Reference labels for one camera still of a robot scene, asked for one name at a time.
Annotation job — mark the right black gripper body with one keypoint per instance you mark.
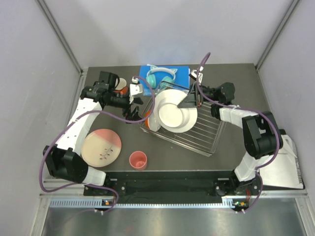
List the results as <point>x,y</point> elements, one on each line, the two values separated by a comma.
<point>210,93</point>

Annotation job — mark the white paper sheet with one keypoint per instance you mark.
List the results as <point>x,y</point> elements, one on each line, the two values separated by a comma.
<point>284,171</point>

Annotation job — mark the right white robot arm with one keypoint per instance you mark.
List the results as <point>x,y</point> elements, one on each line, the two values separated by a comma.
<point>262,137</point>

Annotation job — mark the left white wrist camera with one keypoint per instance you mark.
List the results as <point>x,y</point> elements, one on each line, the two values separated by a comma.
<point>135,89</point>

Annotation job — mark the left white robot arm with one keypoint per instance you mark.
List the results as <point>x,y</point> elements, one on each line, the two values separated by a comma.
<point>63,157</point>

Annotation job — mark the white blue-rimmed plate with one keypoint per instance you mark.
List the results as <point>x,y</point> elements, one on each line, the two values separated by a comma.
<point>169,116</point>

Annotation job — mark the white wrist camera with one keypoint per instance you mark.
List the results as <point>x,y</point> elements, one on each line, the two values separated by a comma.
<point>135,89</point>
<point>193,75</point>

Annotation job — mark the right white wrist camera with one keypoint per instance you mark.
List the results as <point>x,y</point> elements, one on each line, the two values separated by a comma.
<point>193,75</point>

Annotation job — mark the teal cat-ear headphones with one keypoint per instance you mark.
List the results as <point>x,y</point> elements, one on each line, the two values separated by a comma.
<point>153,81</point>

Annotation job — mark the chrome wire dish rack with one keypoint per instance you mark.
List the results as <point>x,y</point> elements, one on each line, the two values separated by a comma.
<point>203,138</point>

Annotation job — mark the pink cream floral plate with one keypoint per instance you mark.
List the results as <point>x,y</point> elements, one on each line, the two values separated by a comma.
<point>101,147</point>

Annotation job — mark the orange mug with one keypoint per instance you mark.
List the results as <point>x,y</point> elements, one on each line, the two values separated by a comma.
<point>121,86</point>

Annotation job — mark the grey slotted cable duct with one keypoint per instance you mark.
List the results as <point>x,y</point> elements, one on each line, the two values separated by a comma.
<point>104,202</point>

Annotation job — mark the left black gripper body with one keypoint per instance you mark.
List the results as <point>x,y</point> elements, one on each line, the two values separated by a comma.
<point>126,112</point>

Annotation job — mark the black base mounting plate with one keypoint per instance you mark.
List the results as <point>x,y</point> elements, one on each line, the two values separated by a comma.
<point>175,186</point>

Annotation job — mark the blue book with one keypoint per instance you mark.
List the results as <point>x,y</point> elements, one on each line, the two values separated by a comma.
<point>182,81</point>

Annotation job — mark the pink plastic cup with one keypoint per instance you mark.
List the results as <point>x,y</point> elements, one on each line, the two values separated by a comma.
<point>138,160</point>

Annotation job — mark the orange white bowl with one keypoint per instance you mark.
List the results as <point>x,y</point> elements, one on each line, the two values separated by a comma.
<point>151,122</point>

